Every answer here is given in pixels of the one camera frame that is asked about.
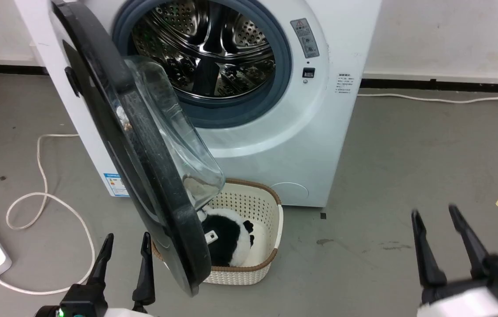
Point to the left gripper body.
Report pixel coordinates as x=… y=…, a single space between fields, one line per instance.
x=82 y=301

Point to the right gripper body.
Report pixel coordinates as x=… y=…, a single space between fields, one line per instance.
x=491 y=290

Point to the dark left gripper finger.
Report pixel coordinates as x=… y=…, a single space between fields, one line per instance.
x=145 y=273
x=100 y=259

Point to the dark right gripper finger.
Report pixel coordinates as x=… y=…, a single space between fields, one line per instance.
x=469 y=240
x=425 y=255

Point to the black round washing machine door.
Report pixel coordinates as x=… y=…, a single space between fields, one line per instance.
x=99 y=88

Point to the white front-load washing machine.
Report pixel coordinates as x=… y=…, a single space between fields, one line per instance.
x=319 y=132

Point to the black door latch socket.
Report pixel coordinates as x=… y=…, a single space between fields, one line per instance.
x=309 y=72

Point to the blue energy label sticker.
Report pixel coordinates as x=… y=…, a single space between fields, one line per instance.
x=117 y=185

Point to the black and white panda plush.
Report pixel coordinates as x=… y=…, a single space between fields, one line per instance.
x=229 y=237

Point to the cream perforated laundry basket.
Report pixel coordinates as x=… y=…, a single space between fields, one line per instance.
x=260 y=207

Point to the small printed text sticker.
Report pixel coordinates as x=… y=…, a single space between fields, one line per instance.
x=344 y=83

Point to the stainless steel washer drum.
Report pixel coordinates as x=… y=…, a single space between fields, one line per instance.
x=214 y=39

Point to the grey warning label sticker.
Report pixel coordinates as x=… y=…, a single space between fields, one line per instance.
x=305 y=38

